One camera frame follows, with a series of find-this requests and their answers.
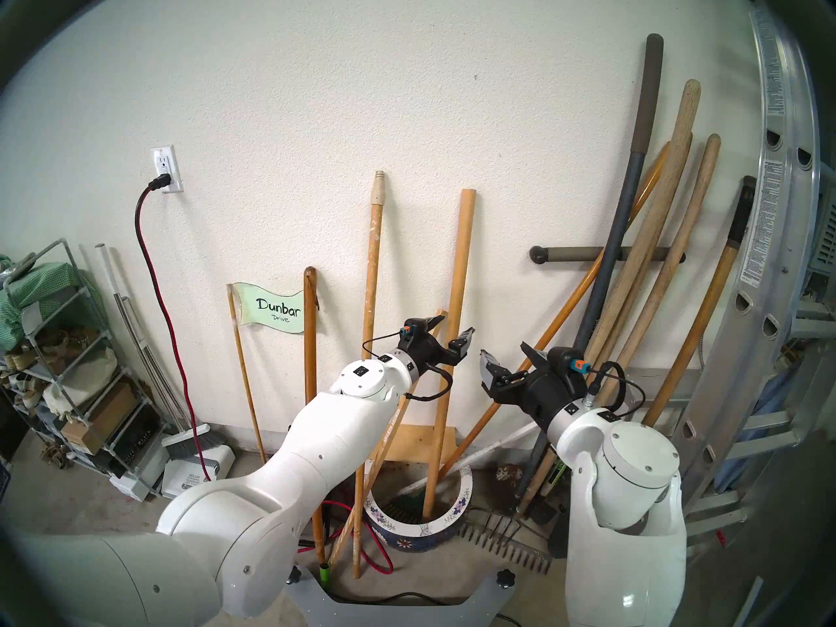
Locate green checked cloth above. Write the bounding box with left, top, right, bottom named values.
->
left=0, top=253, right=99, bottom=352

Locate metal garden rake head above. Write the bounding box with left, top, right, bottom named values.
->
left=457, top=507, right=556, bottom=575

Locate thin flat wooden slat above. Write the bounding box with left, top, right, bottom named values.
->
left=327, top=309, right=449, bottom=568

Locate blue shaft with grey grip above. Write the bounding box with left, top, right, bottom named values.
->
left=516, top=33, right=666, bottom=499

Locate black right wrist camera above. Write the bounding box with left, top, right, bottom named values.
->
left=547, top=346, right=592, bottom=381

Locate brown handle with black grip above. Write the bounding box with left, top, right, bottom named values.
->
left=642, top=176, right=757, bottom=427

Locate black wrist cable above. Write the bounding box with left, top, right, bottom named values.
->
left=586, top=361, right=647, bottom=419
left=361, top=329, right=455, bottom=401

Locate grey vented unit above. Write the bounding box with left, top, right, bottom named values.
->
left=807, top=175, right=836, bottom=293

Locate thick pale wooden tool handle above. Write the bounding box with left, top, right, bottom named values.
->
left=519, top=79, right=703, bottom=512

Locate green Dunbar Drive sign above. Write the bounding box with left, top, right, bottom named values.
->
left=232, top=281, right=308, bottom=334

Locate grey bristle hand broom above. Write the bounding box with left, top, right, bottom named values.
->
left=162, top=423, right=223, bottom=463

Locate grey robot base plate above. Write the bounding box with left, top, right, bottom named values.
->
left=287, top=570, right=518, bottom=627

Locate brown cardboard box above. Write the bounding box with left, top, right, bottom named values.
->
left=62, top=381, right=141, bottom=455

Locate black shoe box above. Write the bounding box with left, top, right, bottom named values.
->
left=108, top=407, right=164, bottom=466

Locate white dustpan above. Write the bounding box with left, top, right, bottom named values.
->
left=160, top=443, right=236, bottom=499

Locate dark wooden stick with cord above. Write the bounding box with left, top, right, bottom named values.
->
left=303, top=266, right=327, bottom=566

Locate floral ceramic pot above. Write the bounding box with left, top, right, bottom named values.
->
left=362, top=466, right=474, bottom=555

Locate black base cable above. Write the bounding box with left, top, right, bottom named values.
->
left=323, top=590, right=474, bottom=607

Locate glossy orange rake handle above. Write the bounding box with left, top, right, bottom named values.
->
left=434, top=141, right=672, bottom=486

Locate bundle of metal rods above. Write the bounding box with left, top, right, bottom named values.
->
left=114, top=294, right=190, bottom=434

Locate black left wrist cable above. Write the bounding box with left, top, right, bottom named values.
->
left=361, top=329, right=455, bottom=401

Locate grey metal shoe rack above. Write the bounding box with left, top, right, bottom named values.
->
left=0, top=239, right=164, bottom=496

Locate grey wall hook bar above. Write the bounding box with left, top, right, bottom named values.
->
left=529, top=245, right=686, bottom=266

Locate paint-speckled pole with threaded tip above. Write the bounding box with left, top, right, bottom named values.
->
left=351, top=170, right=387, bottom=579

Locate thick plain wooden dowel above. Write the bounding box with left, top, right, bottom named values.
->
left=421, top=188, right=476, bottom=520

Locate white box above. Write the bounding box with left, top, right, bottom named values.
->
left=108, top=466, right=154, bottom=502

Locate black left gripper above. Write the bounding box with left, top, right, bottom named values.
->
left=410, top=315, right=475, bottom=376

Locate white cloth bag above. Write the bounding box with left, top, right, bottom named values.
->
left=42, top=348, right=121, bottom=417

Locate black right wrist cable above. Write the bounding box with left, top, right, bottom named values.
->
left=586, top=361, right=647, bottom=419

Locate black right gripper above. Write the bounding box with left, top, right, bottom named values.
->
left=479, top=342, right=587, bottom=432

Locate small plywood board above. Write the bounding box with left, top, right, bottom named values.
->
left=382, top=423, right=458, bottom=464

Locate green leaf rake head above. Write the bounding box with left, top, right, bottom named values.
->
left=385, top=492, right=422, bottom=522

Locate aluminium ladder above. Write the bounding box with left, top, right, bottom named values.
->
left=643, top=0, right=824, bottom=548

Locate white flat strip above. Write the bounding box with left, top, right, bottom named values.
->
left=731, top=577, right=765, bottom=627

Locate white wall outlet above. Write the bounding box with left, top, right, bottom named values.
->
left=151, top=145, right=184, bottom=194

